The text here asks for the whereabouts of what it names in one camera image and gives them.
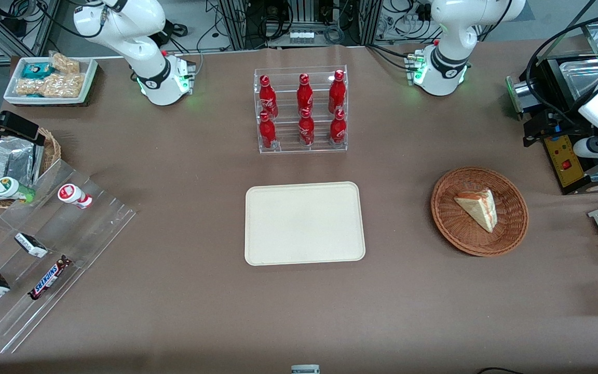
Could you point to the large rice cracker bag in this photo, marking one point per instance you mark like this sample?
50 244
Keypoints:
57 85

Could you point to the white label tag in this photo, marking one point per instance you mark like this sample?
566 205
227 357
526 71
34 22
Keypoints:
305 369

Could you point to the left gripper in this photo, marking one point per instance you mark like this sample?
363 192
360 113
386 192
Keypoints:
544 123

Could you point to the large brown wicker basket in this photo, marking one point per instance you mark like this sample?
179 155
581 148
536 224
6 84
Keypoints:
454 228

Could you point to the cream plastic tray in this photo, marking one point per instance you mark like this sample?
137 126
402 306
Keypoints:
304 223

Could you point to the black food warmer appliance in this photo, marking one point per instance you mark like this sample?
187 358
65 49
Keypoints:
566 166

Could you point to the steel food pan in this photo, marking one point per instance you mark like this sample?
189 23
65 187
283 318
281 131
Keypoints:
579 72

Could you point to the white power strip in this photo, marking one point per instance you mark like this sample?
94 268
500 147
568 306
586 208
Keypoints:
301 37

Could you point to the teal snack packet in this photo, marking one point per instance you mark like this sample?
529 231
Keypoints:
37 70

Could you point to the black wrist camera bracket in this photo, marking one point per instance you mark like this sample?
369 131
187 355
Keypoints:
558 124

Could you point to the small rice cracker bag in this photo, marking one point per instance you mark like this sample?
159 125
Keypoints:
65 63

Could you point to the aluminium frame equipment rack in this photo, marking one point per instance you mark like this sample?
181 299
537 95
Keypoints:
299 15

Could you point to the red cola bottle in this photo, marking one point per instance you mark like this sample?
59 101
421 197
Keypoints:
338 130
337 93
267 98
304 96
267 134
306 132

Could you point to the aluminium frame stand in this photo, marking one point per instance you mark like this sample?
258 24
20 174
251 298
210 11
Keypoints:
13 26

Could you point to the green white yogurt bottle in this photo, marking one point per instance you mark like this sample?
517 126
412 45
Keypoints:
8 187

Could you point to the clear acrylic stepped display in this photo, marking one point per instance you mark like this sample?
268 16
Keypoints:
86 234

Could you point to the white rectangular snack tray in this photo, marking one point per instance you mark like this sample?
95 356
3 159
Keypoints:
89 78

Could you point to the small brown wicker basket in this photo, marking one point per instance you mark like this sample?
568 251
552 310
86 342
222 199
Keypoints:
52 148

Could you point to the triangular sandwich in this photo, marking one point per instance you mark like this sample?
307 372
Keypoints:
478 208

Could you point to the silver foil bag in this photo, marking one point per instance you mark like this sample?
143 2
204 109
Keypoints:
11 161

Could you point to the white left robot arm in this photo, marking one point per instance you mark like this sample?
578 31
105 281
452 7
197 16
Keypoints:
452 36

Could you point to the snickers chocolate bar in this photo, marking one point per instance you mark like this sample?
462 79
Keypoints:
50 278

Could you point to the clear acrylic bottle rack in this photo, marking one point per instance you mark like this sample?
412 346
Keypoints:
286 145

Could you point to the red white yogurt bottle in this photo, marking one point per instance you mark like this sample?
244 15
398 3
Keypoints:
73 195

